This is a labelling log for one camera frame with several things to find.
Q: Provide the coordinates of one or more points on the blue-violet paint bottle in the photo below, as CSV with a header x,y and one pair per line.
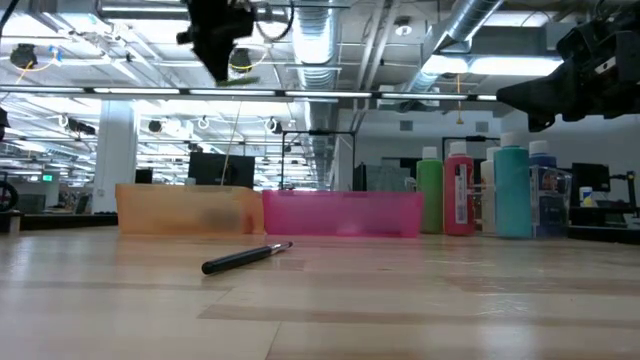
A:
x,y
542,159

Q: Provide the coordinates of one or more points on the teal paint bottle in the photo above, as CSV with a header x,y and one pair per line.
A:
x,y
512,200

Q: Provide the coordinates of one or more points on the large black monitor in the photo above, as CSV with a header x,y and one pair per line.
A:
x,y
220,170

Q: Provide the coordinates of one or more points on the long overhead light strip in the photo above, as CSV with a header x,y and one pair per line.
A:
x,y
250,92

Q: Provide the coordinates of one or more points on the silver ventilation duct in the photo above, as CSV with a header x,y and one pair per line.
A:
x,y
312,50

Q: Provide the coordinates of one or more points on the orange plastic tray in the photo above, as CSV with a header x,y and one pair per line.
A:
x,y
185,210

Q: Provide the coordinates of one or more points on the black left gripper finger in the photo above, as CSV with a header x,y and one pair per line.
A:
x,y
210,60
231,55

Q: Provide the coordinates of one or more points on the white paint bottle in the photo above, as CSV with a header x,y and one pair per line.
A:
x,y
488,200

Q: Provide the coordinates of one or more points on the small black monitor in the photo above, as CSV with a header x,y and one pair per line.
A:
x,y
144,176

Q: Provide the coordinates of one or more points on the green paint bottle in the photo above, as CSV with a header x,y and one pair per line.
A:
x,y
429,200

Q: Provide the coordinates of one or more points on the thin black background frame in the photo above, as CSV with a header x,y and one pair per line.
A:
x,y
317,132

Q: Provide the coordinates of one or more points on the clear plastic bottle organizer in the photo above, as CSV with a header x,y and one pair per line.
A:
x,y
562,200

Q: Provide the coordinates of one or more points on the pink plastic tray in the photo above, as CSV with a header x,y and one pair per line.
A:
x,y
345,210

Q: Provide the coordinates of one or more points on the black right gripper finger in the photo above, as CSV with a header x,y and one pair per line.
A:
x,y
540,95

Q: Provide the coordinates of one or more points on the red paint bottle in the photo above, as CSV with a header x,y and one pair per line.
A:
x,y
452,200

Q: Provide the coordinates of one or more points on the black wheel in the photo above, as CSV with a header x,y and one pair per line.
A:
x,y
7,196

